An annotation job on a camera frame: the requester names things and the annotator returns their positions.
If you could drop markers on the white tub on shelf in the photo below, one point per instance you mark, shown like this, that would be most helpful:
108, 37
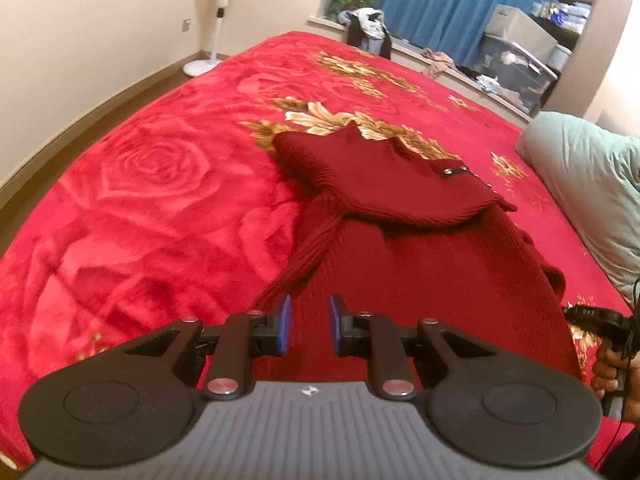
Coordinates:
558, 58

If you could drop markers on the grey cardboard box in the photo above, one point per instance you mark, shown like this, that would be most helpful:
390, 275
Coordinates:
512, 24

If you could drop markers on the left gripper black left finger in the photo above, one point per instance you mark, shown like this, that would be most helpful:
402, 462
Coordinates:
137, 399

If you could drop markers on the person's right hand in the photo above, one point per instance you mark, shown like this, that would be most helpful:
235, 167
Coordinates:
608, 364

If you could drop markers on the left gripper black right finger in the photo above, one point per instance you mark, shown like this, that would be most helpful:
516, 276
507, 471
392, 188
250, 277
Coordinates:
485, 402

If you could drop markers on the wooden shelf unit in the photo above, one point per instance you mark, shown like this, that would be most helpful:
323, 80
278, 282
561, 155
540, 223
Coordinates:
593, 51

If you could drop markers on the tissue pack on sill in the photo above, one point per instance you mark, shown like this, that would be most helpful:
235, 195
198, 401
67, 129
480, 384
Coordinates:
488, 84

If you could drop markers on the dark clothes pile on sill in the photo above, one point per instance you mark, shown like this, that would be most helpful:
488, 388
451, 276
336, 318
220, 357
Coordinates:
366, 30

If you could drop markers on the pale green pillow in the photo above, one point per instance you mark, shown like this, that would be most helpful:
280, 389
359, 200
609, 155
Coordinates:
593, 175

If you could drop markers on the green potted plant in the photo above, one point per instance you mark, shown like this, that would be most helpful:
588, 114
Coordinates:
335, 7

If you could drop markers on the red floral bed blanket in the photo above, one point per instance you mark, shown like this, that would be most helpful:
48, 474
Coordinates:
184, 210

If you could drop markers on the dark red knit sweater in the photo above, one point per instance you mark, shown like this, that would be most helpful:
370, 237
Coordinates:
396, 234

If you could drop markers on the pink cloth on sill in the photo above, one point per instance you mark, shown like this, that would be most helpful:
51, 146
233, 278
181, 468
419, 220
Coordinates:
437, 62

